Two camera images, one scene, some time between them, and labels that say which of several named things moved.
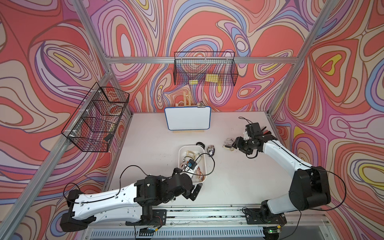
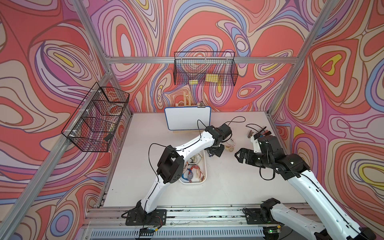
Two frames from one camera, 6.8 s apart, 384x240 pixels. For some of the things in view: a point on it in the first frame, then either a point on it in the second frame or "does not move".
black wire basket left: [92, 124] does not move
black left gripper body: [188, 192] to [217, 150]
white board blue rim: [188, 118] does not move
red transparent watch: [200, 175] does not move
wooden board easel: [187, 102] does not move
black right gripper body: [245, 145] to [258, 159]
